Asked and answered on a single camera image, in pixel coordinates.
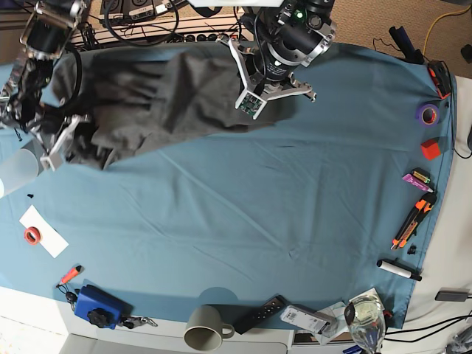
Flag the black yellow battery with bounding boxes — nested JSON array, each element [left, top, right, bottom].
[[411, 167, 431, 184]]

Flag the frosted plastic cup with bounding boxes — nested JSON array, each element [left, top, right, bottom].
[[1, 148, 40, 198]]

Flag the black power strip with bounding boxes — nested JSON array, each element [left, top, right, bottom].
[[173, 32, 229, 43]]

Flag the purple tape roll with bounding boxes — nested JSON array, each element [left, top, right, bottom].
[[414, 103, 440, 127]]

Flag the keys with carabiner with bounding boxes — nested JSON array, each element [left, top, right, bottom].
[[119, 316, 158, 330]]

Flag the black remote control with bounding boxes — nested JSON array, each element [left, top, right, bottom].
[[232, 295, 287, 335]]

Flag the white paper sheet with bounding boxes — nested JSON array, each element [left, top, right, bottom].
[[19, 205, 69, 258]]

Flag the red cube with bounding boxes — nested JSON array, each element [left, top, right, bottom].
[[420, 138, 442, 161]]

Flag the yellow cable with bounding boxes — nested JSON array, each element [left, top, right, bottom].
[[423, 2, 472, 52]]

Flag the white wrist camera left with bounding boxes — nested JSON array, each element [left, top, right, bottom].
[[235, 90, 267, 120]]

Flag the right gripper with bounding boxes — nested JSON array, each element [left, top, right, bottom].
[[21, 106, 92, 162]]

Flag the blue table cloth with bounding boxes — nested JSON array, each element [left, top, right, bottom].
[[1, 44, 457, 328]]

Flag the dark grey T-shirt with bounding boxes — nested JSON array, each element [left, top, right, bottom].
[[52, 49, 294, 170]]

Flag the white packaged device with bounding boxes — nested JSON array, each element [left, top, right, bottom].
[[280, 305, 338, 335]]

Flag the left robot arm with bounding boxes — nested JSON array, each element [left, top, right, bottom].
[[218, 1, 336, 119]]

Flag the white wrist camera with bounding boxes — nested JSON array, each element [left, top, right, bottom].
[[235, 90, 267, 120], [40, 154, 63, 171]]

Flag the blue box with knob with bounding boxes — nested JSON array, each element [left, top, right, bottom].
[[74, 285, 133, 330]]

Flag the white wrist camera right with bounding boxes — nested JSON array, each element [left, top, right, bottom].
[[40, 154, 63, 171]]

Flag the white black marker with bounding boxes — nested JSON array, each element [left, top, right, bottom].
[[376, 259, 423, 282]]

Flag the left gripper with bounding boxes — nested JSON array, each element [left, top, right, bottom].
[[219, 37, 316, 103]]

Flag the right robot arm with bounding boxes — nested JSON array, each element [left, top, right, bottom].
[[1, 1, 90, 170]]

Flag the clear wine glass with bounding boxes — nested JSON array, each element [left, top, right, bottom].
[[344, 295, 386, 354]]

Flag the orange black utility knife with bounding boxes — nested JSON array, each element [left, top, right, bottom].
[[391, 192, 437, 250]]

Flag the grey ceramic mug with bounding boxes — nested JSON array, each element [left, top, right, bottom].
[[183, 305, 235, 352]]

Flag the red tape roll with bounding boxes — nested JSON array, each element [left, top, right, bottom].
[[24, 226, 42, 246]]

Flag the orange pen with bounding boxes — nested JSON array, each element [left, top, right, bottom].
[[56, 265, 83, 288]]

